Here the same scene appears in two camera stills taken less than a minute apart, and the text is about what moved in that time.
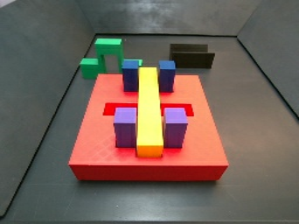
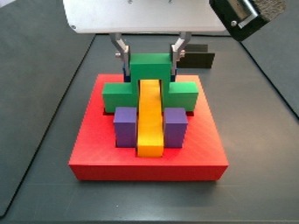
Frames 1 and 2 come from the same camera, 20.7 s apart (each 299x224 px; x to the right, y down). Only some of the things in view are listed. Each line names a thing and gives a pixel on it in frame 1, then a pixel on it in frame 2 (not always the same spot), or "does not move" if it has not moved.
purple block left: [126, 127] does not move
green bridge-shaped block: [93, 66] to [179, 94]
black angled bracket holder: [191, 56] does not move
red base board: [199, 161] does not move
